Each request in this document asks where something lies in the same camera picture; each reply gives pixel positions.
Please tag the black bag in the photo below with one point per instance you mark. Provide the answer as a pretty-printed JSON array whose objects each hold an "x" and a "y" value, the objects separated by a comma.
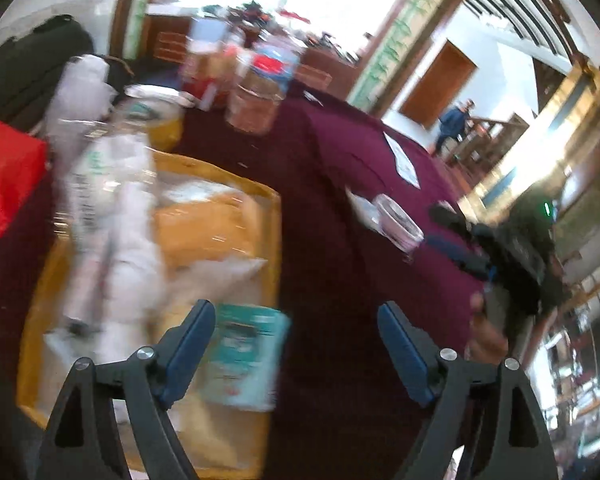
[{"x": 25, "y": 70}]

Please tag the teal white packet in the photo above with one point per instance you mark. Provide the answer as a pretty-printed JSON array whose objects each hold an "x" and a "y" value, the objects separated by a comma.
[{"x": 245, "y": 355}]

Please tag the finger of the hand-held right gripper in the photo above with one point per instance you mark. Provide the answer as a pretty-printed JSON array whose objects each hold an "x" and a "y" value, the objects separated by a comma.
[
  {"x": 462, "y": 257},
  {"x": 450, "y": 217}
]

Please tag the wooden stair railing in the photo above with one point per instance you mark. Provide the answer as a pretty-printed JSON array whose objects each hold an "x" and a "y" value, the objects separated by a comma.
[{"x": 490, "y": 140}]

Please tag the small white packet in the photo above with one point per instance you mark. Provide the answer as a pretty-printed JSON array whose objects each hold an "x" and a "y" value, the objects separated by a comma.
[{"x": 362, "y": 207}]

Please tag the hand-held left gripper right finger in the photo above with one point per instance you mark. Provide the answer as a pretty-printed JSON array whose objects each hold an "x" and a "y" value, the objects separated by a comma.
[{"x": 402, "y": 350}]

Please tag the white plastic bag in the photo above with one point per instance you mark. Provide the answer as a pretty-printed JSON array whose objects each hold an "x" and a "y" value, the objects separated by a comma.
[{"x": 82, "y": 85}]

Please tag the wooden tray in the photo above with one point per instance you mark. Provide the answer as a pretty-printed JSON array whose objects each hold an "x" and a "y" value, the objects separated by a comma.
[{"x": 220, "y": 169}]

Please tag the wooden cabinet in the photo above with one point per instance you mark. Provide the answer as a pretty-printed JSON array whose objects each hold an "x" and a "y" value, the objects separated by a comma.
[{"x": 167, "y": 37}]

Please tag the orange content jar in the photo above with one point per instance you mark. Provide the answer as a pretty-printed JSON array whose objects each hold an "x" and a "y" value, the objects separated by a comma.
[{"x": 205, "y": 70}]

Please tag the red bag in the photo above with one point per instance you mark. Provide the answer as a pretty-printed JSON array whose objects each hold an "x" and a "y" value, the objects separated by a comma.
[{"x": 7, "y": 180}]

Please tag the blue label bottle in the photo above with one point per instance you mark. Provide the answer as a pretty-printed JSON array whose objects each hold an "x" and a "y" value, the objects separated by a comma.
[{"x": 275, "y": 62}]

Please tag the large clear packet white contents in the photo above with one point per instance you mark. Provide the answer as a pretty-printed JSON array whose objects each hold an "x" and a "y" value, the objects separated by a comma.
[{"x": 130, "y": 260}]

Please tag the clear jar with red label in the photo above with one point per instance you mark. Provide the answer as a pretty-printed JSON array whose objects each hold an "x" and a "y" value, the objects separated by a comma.
[{"x": 252, "y": 105}]

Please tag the yellow tin with metal lid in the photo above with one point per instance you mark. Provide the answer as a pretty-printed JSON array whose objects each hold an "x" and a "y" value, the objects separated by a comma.
[{"x": 167, "y": 130}]

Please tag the white card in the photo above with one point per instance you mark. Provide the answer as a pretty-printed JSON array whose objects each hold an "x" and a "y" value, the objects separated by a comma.
[{"x": 402, "y": 160}]

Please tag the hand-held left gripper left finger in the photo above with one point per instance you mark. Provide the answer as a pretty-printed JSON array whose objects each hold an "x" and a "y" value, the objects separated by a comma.
[{"x": 190, "y": 350}]

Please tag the yellow snack bag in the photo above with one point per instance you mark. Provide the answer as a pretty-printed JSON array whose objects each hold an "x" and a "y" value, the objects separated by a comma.
[{"x": 205, "y": 225}]

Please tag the small clear plastic packet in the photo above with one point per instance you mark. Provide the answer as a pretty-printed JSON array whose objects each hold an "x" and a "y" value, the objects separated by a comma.
[{"x": 397, "y": 222}]

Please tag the person's right hand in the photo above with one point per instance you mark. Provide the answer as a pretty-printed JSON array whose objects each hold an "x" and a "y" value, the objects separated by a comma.
[{"x": 487, "y": 332}]

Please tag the wooden door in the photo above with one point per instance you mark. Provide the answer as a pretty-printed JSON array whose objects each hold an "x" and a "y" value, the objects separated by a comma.
[{"x": 437, "y": 85}]

